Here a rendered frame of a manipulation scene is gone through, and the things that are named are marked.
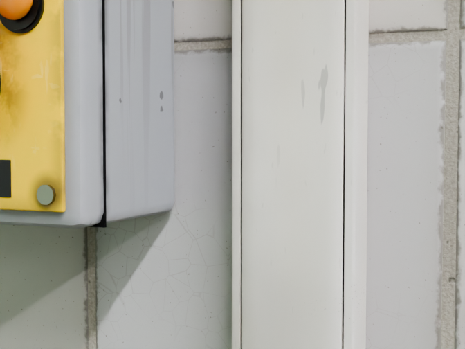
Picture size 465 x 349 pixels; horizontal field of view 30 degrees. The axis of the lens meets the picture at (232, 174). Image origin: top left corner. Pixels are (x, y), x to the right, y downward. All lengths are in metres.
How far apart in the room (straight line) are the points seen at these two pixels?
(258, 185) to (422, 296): 0.07
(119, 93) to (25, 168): 0.04
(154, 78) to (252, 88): 0.04
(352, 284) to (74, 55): 0.13
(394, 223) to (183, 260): 0.09
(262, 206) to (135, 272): 0.07
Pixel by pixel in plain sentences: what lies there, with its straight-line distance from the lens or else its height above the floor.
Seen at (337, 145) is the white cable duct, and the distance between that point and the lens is 0.31.
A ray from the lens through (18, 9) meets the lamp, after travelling 0.30.
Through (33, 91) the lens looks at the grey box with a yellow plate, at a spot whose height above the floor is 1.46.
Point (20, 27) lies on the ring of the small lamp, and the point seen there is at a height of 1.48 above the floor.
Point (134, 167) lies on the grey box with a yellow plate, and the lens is 0.32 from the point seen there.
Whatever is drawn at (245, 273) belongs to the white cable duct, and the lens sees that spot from 0.33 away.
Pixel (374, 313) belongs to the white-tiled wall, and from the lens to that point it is 0.33.
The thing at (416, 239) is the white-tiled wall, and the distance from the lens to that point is 0.32.
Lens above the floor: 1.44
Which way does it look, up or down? 3 degrees down
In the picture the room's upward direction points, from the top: straight up
